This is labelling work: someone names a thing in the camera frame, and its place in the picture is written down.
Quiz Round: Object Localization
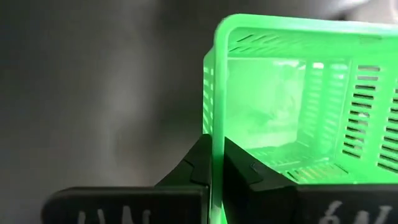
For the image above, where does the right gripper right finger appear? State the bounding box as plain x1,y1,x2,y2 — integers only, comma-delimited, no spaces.
222,136,398,224

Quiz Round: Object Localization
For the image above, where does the wide green slotted basket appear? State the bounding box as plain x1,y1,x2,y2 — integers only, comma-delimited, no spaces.
201,13,398,224

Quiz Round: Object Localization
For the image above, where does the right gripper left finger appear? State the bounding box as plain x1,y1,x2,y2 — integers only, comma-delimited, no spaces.
41,133,213,224

